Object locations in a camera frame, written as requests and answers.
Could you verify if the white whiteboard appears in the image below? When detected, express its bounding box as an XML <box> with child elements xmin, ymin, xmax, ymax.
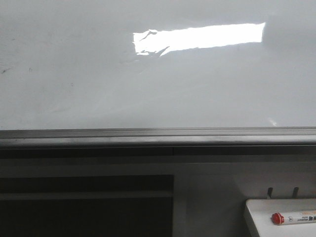
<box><xmin>0</xmin><ymin>0</ymin><xmax>316</xmax><ymax>130</ymax></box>

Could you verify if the grey aluminium marker ledge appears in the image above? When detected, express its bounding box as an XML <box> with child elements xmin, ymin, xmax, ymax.
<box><xmin>0</xmin><ymin>127</ymin><xmax>316</xmax><ymax>149</ymax></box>

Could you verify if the left black tray hook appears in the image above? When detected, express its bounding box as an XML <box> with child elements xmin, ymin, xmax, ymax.
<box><xmin>267</xmin><ymin>187</ymin><xmax>273</xmax><ymax>199</ymax></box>

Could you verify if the black tray hook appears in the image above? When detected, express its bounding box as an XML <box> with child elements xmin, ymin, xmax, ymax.
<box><xmin>292</xmin><ymin>187</ymin><xmax>299</xmax><ymax>198</ymax></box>
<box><xmin>267</xmin><ymin>187</ymin><xmax>273</xmax><ymax>199</ymax></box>

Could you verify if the white plastic tray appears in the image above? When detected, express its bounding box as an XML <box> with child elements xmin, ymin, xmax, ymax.
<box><xmin>244</xmin><ymin>198</ymin><xmax>316</xmax><ymax>237</ymax></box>

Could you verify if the dark cabinet panel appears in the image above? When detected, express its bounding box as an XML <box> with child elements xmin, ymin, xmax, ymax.
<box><xmin>0</xmin><ymin>175</ymin><xmax>174</xmax><ymax>237</ymax></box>

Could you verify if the right black tray hook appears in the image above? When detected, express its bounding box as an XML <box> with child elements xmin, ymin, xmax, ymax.
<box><xmin>292</xmin><ymin>187</ymin><xmax>299</xmax><ymax>198</ymax></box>

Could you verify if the red-capped white marker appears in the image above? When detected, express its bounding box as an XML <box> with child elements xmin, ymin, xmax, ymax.
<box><xmin>271</xmin><ymin>210</ymin><xmax>316</xmax><ymax>225</ymax></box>

